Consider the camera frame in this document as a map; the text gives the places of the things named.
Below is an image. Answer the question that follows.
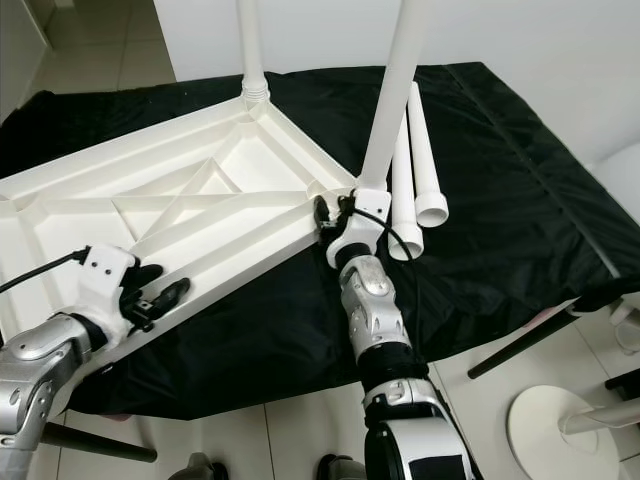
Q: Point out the grey robot foot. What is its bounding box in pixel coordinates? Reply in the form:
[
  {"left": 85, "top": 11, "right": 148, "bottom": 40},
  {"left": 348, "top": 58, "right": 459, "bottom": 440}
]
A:
[
  {"left": 190, "top": 455, "right": 231, "bottom": 480},
  {"left": 315, "top": 455, "right": 366, "bottom": 480}
]

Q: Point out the grey left robot foot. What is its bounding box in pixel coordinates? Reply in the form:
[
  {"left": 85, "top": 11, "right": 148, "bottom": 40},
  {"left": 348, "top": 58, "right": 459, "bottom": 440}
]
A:
[{"left": 190, "top": 455, "right": 231, "bottom": 480}]

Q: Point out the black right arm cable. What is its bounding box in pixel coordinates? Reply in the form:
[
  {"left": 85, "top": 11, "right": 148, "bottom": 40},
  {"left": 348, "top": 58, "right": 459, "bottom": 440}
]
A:
[{"left": 350, "top": 205, "right": 426, "bottom": 263}]

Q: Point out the grey right robot foot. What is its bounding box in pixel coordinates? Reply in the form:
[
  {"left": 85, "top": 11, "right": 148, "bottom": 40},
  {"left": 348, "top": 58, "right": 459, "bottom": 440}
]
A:
[{"left": 315, "top": 455, "right": 366, "bottom": 480}]

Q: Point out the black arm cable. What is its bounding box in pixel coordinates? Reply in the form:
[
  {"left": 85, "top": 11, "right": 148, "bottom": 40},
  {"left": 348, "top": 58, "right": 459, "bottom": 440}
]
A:
[
  {"left": 0, "top": 245, "right": 91, "bottom": 296},
  {"left": 350, "top": 205, "right": 426, "bottom": 263}
]

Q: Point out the black metal table leg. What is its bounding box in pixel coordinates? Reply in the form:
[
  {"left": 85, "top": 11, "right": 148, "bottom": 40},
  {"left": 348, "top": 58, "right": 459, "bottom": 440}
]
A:
[
  {"left": 50, "top": 422, "right": 161, "bottom": 463},
  {"left": 465, "top": 290, "right": 621, "bottom": 381}
]

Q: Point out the white round floor stand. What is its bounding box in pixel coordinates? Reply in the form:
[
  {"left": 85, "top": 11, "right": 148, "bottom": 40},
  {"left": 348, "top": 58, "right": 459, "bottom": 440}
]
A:
[{"left": 508, "top": 385, "right": 640, "bottom": 466}]

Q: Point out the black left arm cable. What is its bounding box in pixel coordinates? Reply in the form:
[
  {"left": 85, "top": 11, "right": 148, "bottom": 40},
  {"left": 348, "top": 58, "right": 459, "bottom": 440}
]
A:
[{"left": 0, "top": 245, "right": 91, "bottom": 296}]

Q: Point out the white plastic table top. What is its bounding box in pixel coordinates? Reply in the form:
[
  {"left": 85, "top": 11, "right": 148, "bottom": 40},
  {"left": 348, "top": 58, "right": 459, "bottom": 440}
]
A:
[{"left": 0, "top": 95, "right": 363, "bottom": 351}]

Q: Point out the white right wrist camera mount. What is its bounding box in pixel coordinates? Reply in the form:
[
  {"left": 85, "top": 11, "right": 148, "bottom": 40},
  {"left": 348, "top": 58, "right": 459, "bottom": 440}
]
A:
[{"left": 325, "top": 190, "right": 391, "bottom": 269}]

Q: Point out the white plastic table leg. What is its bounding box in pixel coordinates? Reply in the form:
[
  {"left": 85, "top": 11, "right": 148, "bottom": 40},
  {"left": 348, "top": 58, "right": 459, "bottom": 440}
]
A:
[
  {"left": 405, "top": 82, "right": 451, "bottom": 229},
  {"left": 355, "top": 0, "right": 431, "bottom": 193},
  {"left": 388, "top": 125, "right": 426, "bottom": 263},
  {"left": 236, "top": 0, "right": 271, "bottom": 107}
]

